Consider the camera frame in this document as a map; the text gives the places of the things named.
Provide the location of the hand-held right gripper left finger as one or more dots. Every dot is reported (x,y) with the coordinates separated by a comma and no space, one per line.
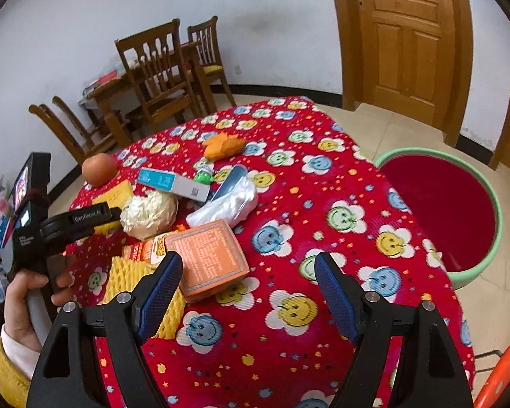
(161,293)

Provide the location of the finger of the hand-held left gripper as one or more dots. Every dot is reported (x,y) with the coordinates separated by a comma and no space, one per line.
(95,217)

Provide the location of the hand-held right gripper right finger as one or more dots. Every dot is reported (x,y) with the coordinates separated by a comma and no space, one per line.
(335,301)

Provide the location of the white paper ball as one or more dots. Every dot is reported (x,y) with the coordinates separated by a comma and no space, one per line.
(148,214)

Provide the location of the orange printed carton box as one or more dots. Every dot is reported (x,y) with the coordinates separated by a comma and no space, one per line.
(208,259)

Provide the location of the teal and white carton box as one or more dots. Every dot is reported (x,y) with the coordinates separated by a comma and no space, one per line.
(170,182)

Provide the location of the white plastic bag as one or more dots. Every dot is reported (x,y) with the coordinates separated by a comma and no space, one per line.
(229,206)

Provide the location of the red basin with green rim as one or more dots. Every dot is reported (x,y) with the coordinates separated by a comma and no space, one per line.
(442,208)

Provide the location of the person's left forearm yellow sleeve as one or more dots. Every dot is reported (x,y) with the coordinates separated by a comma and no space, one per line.
(12,361)

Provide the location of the person's left hand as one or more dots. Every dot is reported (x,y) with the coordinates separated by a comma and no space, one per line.
(19,310)

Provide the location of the yellow sponge cloth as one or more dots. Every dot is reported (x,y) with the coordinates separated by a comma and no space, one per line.
(114,193)

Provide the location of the yellow foam fruit net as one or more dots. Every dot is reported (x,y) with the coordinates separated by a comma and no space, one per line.
(125,276)

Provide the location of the orange and white snack packet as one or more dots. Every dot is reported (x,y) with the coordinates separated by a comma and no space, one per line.
(146,253)

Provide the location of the round orange fruit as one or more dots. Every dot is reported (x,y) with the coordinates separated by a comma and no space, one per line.
(98,170)

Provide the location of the low wooden chair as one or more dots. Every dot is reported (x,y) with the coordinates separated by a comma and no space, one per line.
(55,129)
(78,119)

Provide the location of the red smiley flower tablecloth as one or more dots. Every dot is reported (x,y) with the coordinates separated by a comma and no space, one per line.
(289,204)

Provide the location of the green candy wrapper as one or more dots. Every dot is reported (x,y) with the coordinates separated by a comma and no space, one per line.
(204,175)

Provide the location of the grey-blue foil pouch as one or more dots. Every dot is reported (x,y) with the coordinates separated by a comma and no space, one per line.
(231,177)

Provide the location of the red book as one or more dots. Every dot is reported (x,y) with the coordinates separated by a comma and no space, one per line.
(106,78)

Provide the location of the orange cloth toy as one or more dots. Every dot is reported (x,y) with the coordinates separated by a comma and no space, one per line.
(221,146)

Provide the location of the tall dark wooden chair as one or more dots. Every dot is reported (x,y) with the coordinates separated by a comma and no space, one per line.
(153,63)

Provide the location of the wooden chair with yellow cushion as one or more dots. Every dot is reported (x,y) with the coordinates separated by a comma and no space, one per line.
(206,51)

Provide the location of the panelled wooden door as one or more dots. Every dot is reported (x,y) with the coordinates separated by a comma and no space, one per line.
(403,51)

